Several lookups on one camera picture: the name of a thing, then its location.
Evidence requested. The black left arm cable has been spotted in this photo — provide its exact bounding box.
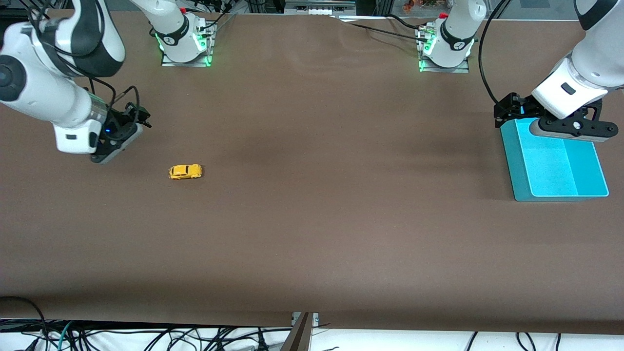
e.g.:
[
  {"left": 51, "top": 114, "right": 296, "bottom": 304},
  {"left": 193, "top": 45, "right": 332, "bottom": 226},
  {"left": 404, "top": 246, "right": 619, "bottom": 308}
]
[{"left": 477, "top": 0, "right": 513, "bottom": 106}]

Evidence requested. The yellow beetle toy car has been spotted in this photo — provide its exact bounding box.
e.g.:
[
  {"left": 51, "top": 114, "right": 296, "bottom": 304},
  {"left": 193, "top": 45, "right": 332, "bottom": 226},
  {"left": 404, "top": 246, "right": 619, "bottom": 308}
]
[{"left": 168, "top": 164, "right": 203, "bottom": 180}]

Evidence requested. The long black table cable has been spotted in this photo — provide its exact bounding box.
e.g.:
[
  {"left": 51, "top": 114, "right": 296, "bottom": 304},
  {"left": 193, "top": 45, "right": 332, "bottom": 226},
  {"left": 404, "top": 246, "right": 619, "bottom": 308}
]
[{"left": 335, "top": 14, "right": 430, "bottom": 43}]

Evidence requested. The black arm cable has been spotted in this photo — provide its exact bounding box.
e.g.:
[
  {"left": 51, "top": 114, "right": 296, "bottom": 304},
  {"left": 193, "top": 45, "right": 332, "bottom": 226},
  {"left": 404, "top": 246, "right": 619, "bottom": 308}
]
[
  {"left": 477, "top": 0, "right": 513, "bottom": 106},
  {"left": 27, "top": 0, "right": 147, "bottom": 143}
]

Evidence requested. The metal table edge bracket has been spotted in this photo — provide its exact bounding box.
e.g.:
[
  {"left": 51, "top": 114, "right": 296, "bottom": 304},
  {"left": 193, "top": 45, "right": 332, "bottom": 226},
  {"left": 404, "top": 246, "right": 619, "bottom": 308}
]
[{"left": 279, "top": 312, "right": 320, "bottom": 351}]

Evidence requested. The brown table cover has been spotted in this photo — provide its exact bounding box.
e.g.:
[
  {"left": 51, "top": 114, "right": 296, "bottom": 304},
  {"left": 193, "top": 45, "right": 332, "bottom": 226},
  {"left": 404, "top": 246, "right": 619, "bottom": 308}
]
[{"left": 0, "top": 9, "right": 624, "bottom": 335}]

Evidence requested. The thick black looped cable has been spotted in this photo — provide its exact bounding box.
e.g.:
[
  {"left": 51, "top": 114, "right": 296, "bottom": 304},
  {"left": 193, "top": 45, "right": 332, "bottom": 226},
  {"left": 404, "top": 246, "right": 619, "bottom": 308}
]
[{"left": 0, "top": 295, "right": 50, "bottom": 351}]

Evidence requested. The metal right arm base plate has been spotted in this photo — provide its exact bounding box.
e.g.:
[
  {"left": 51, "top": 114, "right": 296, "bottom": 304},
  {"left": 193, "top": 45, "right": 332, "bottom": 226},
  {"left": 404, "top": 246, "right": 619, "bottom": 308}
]
[{"left": 160, "top": 20, "right": 216, "bottom": 68}]

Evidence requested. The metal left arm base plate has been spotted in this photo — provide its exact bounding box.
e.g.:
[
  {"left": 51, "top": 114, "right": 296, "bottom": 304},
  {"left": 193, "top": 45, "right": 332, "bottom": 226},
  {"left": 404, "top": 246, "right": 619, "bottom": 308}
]
[{"left": 417, "top": 25, "right": 471, "bottom": 74}]

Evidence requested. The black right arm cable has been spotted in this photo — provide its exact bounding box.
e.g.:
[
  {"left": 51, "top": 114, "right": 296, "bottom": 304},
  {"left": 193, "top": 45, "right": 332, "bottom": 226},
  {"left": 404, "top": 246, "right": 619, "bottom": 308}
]
[{"left": 27, "top": 0, "right": 147, "bottom": 143}]

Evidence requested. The teal plastic bin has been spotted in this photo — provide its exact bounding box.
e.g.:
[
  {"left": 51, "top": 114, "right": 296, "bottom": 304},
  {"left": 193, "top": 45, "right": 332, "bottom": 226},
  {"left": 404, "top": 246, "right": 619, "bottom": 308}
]
[{"left": 500, "top": 117, "right": 610, "bottom": 202}]

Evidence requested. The white power strip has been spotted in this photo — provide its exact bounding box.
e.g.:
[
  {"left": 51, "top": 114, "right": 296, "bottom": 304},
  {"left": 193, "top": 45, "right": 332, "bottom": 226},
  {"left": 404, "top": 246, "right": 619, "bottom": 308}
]
[{"left": 284, "top": 0, "right": 357, "bottom": 16}]

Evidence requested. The teal cable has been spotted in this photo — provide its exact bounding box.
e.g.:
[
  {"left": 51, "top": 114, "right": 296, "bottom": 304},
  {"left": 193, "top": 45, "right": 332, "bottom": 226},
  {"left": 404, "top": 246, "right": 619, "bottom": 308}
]
[{"left": 56, "top": 320, "right": 75, "bottom": 351}]

